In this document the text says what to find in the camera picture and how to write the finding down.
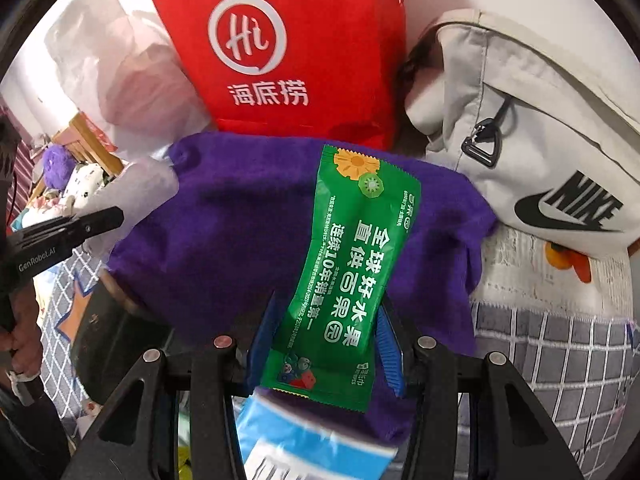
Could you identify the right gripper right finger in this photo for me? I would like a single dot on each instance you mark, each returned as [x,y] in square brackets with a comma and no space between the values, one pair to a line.
[511,435]

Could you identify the dark green box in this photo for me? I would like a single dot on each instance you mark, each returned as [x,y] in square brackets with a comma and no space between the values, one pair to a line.
[113,332]

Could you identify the purple plush toy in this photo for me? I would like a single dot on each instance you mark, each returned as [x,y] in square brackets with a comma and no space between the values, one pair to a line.
[58,166]

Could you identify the brown star felt mat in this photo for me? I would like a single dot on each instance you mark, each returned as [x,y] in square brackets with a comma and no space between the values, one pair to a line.
[68,325]

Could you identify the blue tissue pack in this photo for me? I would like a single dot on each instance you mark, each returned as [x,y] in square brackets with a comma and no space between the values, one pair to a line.
[288,437]

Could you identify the green snack packet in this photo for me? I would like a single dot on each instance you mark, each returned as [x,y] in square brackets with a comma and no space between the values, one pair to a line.
[364,209]

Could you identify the person's left hand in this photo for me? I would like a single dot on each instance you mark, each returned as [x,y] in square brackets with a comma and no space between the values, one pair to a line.
[25,338]

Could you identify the purple towel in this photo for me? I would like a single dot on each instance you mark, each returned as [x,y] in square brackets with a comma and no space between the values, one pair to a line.
[239,227]

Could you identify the white fruit print mattress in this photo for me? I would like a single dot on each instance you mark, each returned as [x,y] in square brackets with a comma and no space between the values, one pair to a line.
[516,273]

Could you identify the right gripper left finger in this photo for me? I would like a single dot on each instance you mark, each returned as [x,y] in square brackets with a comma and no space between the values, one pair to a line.
[135,436]

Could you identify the white spotted pillow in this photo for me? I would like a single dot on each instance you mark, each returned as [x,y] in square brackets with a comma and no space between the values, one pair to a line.
[85,180]

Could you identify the white Miniso plastic bag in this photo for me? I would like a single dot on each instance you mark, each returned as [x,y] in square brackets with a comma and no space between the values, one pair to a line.
[122,71]

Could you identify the wooden headboard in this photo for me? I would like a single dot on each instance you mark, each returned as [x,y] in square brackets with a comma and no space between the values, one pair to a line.
[88,143]

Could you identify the red paper shopping bag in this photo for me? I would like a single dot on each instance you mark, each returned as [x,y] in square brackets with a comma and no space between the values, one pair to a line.
[316,68]

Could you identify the beige Nike waist bag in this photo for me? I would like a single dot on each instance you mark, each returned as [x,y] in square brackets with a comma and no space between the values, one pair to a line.
[551,146]

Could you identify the grey checked bed sheet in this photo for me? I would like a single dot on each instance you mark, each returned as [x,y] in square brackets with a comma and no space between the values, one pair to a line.
[581,369]

